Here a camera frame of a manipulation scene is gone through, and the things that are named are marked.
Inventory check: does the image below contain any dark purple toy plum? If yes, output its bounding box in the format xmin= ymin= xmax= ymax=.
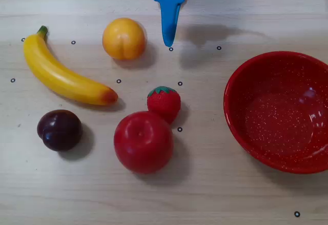
xmin=36 ymin=109 xmax=83 ymax=152

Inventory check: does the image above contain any red speckled enamel bowl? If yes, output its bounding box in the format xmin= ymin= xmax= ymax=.
xmin=223 ymin=51 xmax=328 ymax=174

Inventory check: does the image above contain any orange yellow toy peach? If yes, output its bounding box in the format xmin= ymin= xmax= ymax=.
xmin=101 ymin=17 xmax=147 ymax=61

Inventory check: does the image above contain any yellow toy banana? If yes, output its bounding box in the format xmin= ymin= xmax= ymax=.
xmin=23 ymin=25 xmax=119 ymax=106

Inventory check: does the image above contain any red toy strawberry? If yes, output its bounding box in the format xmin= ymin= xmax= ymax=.
xmin=147 ymin=86 xmax=181 ymax=125

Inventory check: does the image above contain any red toy apple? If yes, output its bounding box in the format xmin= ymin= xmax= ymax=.
xmin=113 ymin=110 xmax=175 ymax=175

